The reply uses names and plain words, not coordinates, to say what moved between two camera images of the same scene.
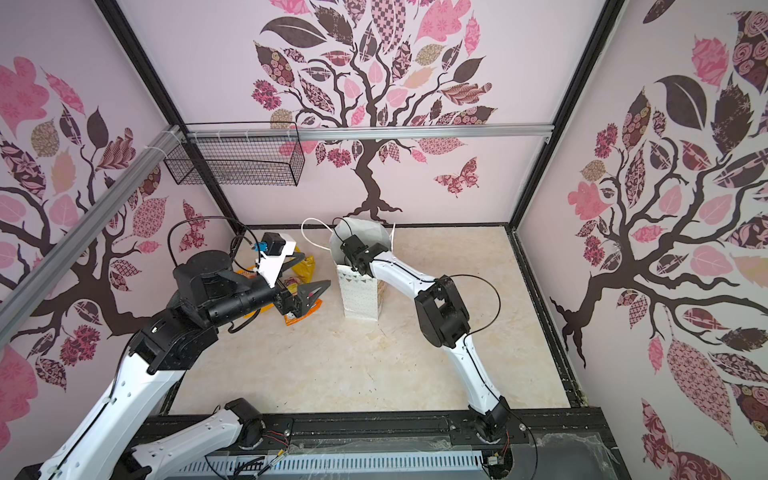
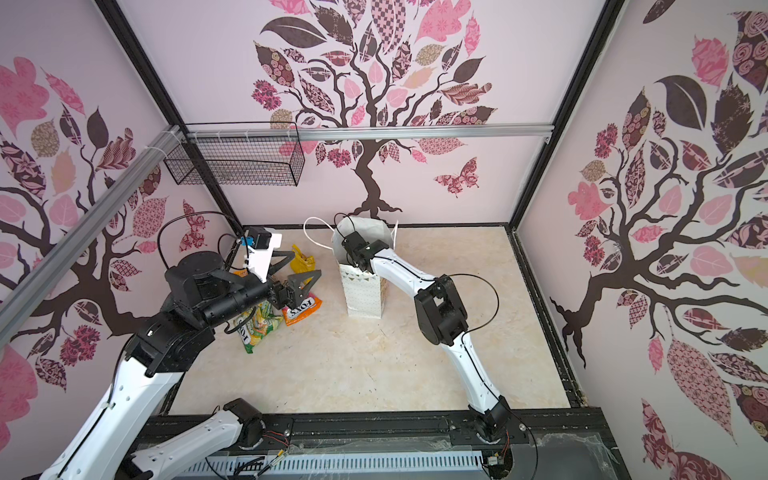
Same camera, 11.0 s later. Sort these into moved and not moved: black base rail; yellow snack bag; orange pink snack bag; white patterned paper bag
Moved: white patterned paper bag
Not moved: black base rail; orange pink snack bag; yellow snack bag
